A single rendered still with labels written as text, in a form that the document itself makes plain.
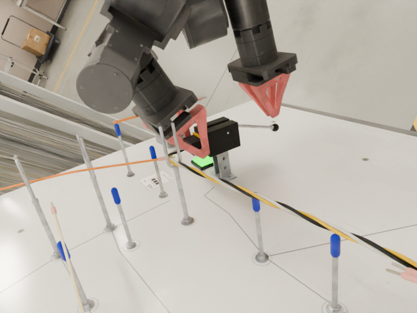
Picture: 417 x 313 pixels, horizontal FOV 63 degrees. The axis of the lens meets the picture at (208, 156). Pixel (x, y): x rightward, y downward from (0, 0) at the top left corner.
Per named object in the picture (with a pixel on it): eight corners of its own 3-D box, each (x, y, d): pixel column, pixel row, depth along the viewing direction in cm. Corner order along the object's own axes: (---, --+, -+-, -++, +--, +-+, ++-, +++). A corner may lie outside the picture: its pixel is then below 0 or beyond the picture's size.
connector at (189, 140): (220, 146, 53) (218, 134, 52) (192, 156, 51) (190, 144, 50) (210, 140, 55) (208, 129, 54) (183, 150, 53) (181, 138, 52)
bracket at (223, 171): (236, 177, 55) (233, 149, 53) (224, 182, 54) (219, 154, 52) (222, 167, 59) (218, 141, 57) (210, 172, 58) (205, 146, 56)
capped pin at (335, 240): (333, 320, 30) (334, 243, 27) (322, 307, 32) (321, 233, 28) (347, 312, 31) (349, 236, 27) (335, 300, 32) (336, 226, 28)
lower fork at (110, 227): (102, 228, 48) (69, 135, 42) (114, 222, 49) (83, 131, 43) (107, 235, 47) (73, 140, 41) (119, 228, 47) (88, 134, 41)
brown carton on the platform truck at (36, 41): (45, 39, 711) (27, 30, 689) (52, 35, 669) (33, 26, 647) (38, 57, 708) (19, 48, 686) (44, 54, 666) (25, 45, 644)
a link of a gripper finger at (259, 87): (268, 129, 55) (254, 74, 50) (242, 118, 61) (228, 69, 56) (300, 110, 57) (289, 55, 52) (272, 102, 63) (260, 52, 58)
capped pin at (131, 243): (126, 243, 44) (107, 185, 41) (137, 240, 45) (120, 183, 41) (125, 250, 43) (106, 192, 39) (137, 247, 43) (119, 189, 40)
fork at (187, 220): (190, 215, 48) (170, 120, 42) (197, 222, 46) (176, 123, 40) (178, 221, 47) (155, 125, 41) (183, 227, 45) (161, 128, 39)
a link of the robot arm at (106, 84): (193, 3, 41) (125, -42, 38) (190, 39, 32) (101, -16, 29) (147, 81, 47) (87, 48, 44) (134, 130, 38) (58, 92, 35)
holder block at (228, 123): (241, 146, 54) (237, 122, 52) (210, 158, 52) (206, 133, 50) (226, 138, 57) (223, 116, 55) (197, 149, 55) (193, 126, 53)
